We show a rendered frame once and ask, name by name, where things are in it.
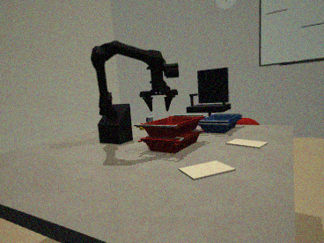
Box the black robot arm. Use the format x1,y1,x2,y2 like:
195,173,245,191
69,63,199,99
91,40,179,121

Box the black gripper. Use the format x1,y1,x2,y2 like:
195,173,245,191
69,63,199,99
140,78,178,112

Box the beige flat rectangular panel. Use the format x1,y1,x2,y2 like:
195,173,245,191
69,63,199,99
225,139,268,148
179,160,236,180

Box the grey cylinder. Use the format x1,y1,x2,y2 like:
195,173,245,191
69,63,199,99
146,117,153,123

